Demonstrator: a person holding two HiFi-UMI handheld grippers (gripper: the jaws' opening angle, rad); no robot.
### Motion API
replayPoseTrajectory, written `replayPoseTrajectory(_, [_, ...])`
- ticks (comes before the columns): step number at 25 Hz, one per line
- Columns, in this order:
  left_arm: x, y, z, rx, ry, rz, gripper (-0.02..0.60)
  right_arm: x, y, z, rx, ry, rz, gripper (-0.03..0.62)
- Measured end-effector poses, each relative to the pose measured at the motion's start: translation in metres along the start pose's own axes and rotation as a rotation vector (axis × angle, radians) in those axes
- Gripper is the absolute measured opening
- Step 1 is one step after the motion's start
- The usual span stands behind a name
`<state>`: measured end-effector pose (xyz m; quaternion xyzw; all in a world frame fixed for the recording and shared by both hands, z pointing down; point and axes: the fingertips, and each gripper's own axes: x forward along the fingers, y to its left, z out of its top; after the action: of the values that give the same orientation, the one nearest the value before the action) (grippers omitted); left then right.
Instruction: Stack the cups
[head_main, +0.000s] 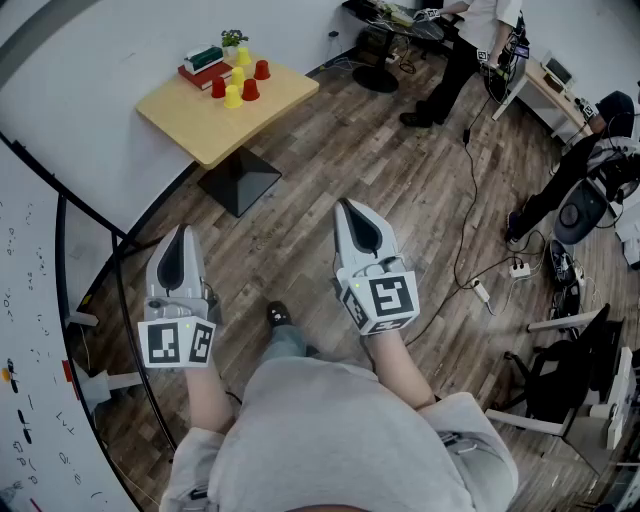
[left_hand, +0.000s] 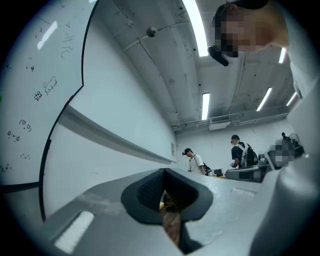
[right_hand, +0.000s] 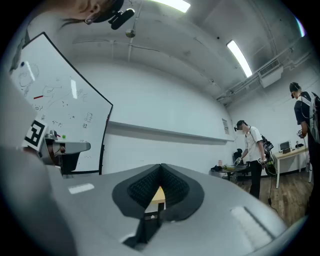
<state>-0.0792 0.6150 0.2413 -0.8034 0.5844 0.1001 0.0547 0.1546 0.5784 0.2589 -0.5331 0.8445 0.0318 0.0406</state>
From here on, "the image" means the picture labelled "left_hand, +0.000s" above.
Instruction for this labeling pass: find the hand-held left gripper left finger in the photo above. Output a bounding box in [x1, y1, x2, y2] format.
[43, 168, 180, 256]

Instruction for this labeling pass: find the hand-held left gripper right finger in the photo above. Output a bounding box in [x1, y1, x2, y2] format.
[164, 168, 266, 256]

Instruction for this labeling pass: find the white air conditioner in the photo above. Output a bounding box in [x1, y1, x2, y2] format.
[208, 115, 232, 131]

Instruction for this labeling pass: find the whiteboard on black stand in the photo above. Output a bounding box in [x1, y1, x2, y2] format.
[0, 0, 101, 222]

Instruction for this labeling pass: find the person's grey shirt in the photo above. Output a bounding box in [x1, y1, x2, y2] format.
[282, 0, 320, 100]

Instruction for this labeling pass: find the person's head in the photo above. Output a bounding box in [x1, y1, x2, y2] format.
[211, 0, 288, 60]

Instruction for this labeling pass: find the black head-mounted camera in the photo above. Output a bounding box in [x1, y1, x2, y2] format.
[207, 46, 230, 67]

